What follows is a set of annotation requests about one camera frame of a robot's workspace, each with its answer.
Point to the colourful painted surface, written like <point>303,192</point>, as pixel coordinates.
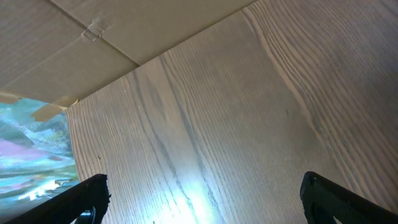
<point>37,161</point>

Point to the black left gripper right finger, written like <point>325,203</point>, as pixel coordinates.
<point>327,202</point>

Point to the brown cardboard panel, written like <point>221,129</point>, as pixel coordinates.
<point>60,52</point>

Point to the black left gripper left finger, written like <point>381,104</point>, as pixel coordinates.
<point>86,202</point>

